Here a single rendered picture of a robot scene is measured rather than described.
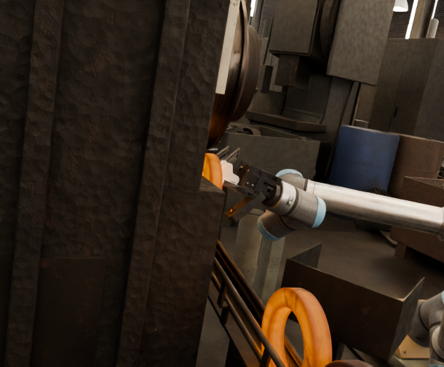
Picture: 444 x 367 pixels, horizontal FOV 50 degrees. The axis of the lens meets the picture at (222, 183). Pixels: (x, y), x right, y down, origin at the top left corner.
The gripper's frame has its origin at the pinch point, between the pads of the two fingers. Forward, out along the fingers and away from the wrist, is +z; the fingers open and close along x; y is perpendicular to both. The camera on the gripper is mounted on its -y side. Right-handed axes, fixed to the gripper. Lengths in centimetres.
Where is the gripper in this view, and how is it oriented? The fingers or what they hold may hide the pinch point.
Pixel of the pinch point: (207, 175)
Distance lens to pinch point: 124.4
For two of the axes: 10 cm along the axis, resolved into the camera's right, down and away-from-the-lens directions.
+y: 4.1, -9.1, -0.8
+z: -8.4, -3.5, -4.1
